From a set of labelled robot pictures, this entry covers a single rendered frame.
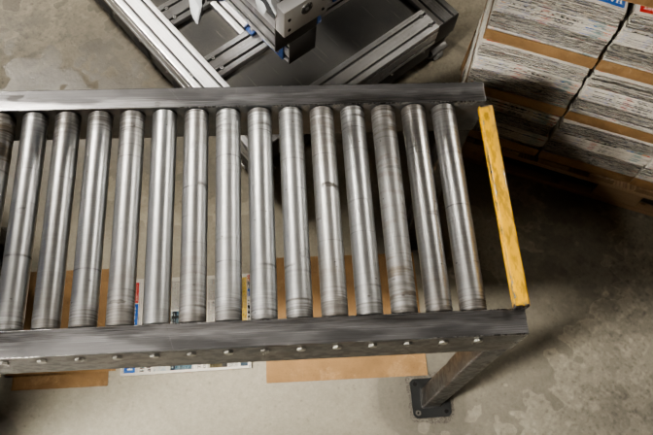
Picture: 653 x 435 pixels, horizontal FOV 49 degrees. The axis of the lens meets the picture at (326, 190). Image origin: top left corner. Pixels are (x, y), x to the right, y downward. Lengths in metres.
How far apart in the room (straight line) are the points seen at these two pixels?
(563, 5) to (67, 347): 1.29
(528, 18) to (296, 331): 0.96
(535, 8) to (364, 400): 1.14
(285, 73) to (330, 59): 0.15
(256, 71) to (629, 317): 1.36
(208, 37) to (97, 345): 1.27
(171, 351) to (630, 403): 1.43
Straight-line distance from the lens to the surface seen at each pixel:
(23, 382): 2.22
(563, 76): 1.99
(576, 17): 1.82
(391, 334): 1.32
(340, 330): 1.31
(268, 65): 2.28
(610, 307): 2.37
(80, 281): 1.39
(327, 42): 2.34
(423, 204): 1.42
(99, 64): 2.61
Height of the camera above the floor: 2.07
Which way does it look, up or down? 64 degrees down
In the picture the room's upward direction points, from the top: 7 degrees clockwise
